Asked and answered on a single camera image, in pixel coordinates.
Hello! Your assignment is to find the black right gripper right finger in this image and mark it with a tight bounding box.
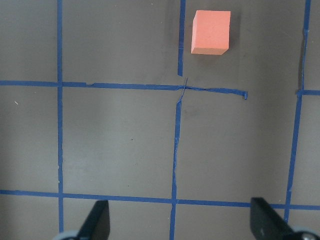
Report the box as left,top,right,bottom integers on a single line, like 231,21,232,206
250,197,294,240

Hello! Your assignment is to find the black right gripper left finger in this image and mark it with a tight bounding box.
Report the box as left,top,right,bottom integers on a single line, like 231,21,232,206
76,200,111,240

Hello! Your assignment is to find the orange foam cube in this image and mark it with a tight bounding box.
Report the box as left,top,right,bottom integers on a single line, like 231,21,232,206
190,10,231,56

